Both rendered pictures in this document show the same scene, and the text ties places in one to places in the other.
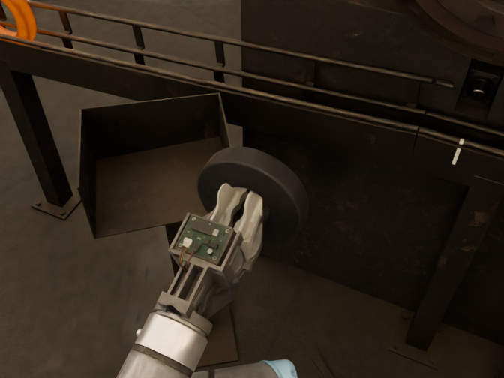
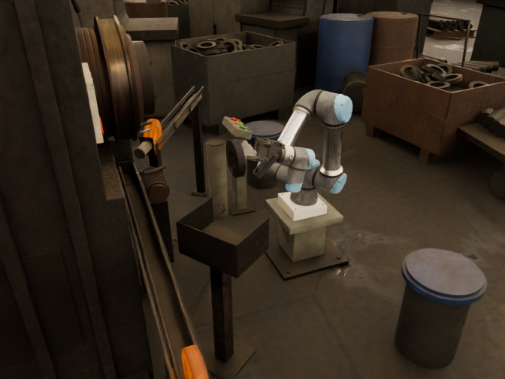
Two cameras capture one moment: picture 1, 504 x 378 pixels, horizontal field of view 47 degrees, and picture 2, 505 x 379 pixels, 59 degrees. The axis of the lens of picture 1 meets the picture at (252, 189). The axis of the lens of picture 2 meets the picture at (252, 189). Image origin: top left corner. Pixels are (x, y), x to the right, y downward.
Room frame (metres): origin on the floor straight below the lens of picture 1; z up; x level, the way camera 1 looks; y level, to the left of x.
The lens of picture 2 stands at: (1.64, 1.16, 1.58)
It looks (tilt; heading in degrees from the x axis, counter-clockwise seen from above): 29 degrees down; 224
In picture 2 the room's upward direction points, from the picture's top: straight up
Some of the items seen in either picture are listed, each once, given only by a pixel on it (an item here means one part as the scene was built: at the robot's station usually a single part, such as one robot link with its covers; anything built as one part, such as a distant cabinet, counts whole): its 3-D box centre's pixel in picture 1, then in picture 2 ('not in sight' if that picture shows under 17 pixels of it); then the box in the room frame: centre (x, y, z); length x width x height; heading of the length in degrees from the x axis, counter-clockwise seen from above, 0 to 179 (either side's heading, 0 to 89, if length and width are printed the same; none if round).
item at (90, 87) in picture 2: not in sight; (92, 101); (1.02, -0.12, 1.15); 0.26 x 0.02 x 0.18; 65
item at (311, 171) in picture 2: not in sight; (308, 172); (-0.08, -0.06, 0.52); 0.13 x 0.12 x 0.14; 98
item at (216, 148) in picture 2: not in sight; (217, 180); (-0.02, -0.72, 0.26); 0.12 x 0.12 x 0.52
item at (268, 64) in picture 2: not in sight; (229, 78); (-1.42, -2.07, 0.39); 1.03 x 0.83 x 0.77; 170
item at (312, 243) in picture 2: not in sight; (301, 233); (-0.07, -0.08, 0.13); 0.40 x 0.40 x 0.26; 66
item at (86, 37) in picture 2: not in sight; (94, 83); (0.85, -0.42, 1.11); 0.47 x 0.10 x 0.47; 65
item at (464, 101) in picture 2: not in sight; (429, 106); (-2.15, -0.30, 0.33); 0.93 x 0.73 x 0.66; 72
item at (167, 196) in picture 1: (174, 255); (225, 295); (0.75, 0.17, 0.36); 0.26 x 0.20 x 0.72; 100
